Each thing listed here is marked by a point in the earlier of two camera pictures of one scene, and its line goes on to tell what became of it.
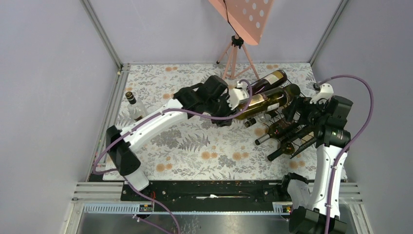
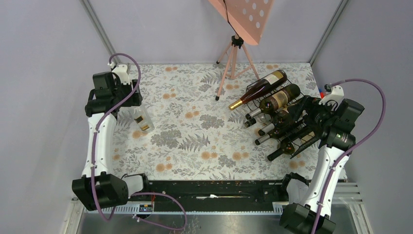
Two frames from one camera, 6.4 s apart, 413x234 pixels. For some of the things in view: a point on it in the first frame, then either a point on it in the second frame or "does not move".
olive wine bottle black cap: x=286 y=147 does not move
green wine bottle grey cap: x=277 y=130 does not move
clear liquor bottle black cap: x=136 y=109 does not move
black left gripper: x=228 y=111 -> x=134 y=100
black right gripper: x=302 y=104 does not move
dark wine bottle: x=266 y=101 -> x=283 y=120
